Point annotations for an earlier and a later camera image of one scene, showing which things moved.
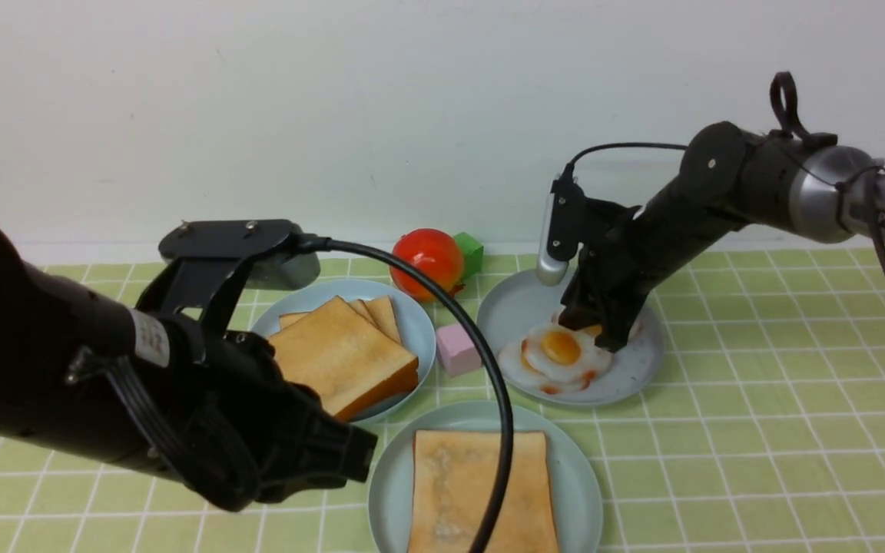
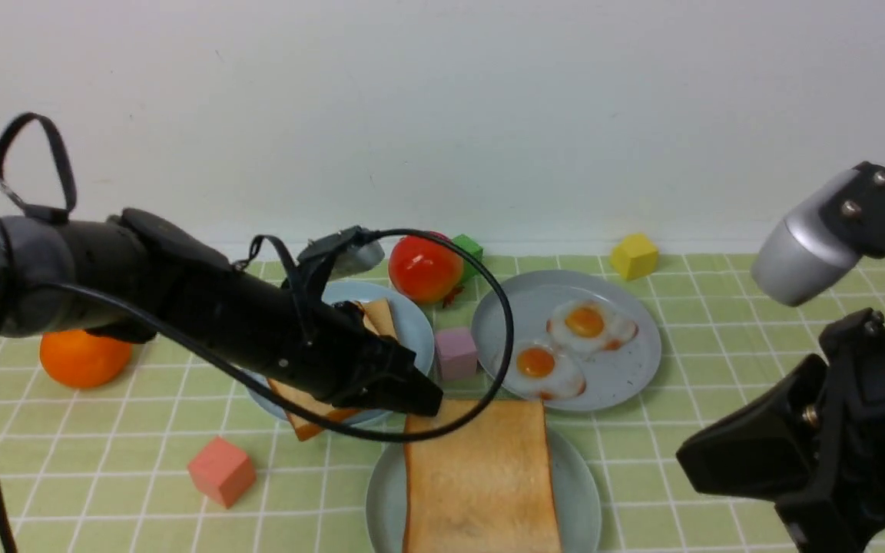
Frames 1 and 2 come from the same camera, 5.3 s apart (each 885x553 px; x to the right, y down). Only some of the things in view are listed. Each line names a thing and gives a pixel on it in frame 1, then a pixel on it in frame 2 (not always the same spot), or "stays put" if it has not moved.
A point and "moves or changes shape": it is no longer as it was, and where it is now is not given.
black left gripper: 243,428 → 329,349
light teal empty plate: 576,487 stays put
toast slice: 350,362 moves or changes shape
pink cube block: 457,349 stays put
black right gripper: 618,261 → 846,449
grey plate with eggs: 564,365 stays put
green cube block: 472,255 stays put
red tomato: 435,252 stays put
